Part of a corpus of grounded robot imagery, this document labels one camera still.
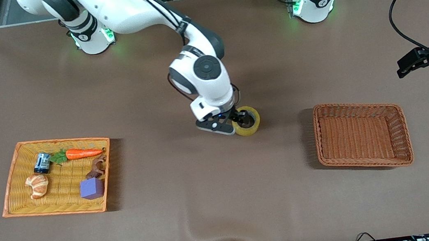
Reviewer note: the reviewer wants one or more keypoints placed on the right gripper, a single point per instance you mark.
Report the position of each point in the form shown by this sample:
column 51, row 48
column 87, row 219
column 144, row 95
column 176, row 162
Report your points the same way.
column 238, row 115

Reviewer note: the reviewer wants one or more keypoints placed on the yellow clear tape roll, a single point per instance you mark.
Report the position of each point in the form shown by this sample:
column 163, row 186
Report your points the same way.
column 252, row 130

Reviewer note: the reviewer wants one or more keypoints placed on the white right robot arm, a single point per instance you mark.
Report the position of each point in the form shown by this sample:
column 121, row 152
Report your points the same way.
column 133, row 6

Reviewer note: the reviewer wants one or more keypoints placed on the brown wicker basket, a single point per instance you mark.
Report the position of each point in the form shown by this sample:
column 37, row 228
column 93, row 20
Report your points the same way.
column 357, row 135

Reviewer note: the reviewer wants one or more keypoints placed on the brown twisted pretzel toy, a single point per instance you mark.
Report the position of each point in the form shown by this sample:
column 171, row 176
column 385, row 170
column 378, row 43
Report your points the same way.
column 98, row 165

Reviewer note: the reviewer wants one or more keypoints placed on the orange toy carrot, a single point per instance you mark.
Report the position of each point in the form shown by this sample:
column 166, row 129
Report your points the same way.
column 83, row 153

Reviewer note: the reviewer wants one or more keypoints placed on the purple foam cube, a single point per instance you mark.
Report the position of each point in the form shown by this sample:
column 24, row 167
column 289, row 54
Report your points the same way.
column 92, row 189

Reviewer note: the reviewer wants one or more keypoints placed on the orange yellow wicker tray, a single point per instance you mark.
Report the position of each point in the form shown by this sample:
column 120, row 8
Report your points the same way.
column 64, row 207

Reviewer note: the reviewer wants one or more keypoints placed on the small blue can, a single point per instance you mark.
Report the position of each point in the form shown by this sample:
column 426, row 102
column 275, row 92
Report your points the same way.
column 42, row 163

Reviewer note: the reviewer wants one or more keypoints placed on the toy croissant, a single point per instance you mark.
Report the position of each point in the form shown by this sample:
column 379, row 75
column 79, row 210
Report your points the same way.
column 37, row 186

